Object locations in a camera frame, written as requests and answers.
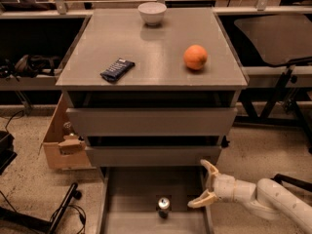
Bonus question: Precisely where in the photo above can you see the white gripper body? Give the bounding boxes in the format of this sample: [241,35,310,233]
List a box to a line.
[213,175,256,204]

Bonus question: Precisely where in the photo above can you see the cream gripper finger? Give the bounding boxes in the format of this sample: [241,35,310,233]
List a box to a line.
[200,159,219,188]
[187,190,217,209]

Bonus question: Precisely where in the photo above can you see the redbull can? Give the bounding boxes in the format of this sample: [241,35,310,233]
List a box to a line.
[158,197,171,218]

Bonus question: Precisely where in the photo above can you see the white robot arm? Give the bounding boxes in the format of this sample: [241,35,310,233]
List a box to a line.
[187,159,312,234]

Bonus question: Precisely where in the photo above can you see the grey bottom drawer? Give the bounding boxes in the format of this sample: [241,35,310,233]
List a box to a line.
[97,167,215,234]

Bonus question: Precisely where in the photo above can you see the grey drawer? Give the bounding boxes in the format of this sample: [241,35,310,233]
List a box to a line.
[66,108,237,137]
[97,167,215,234]
[86,146,221,167]

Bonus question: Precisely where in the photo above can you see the grey drawer cabinet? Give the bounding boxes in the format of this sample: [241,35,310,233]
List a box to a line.
[55,6,250,173]

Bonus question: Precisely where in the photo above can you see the grey middle drawer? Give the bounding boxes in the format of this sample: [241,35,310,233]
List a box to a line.
[86,146,221,167]

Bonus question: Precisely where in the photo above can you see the grey top drawer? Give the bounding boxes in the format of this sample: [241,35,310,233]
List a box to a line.
[66,108,237,137]

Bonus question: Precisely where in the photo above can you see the orange fruit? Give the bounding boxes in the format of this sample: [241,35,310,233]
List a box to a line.
[183,45,208,70]

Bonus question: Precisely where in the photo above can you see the dark blue snack bar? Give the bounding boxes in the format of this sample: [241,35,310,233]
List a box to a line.
[100,58,136,82]

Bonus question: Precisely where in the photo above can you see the cardboard box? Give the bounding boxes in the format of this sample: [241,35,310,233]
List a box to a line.
[42,97,92,170]

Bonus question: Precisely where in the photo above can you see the black office chair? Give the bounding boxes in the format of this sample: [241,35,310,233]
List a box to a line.
[234,15,312,140]

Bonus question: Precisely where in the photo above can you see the white bowl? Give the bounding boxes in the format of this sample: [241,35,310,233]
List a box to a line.
[137,2,167,25]

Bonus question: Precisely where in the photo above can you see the black box at left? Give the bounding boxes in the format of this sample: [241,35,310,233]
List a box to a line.
[0,131,17,175]

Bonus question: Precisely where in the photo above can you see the black headphones on shelf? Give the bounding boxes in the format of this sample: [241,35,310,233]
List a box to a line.
[0,55,60,79]

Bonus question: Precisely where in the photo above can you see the black stand with cables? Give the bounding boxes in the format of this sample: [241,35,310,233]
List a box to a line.
[0,181,88,234]

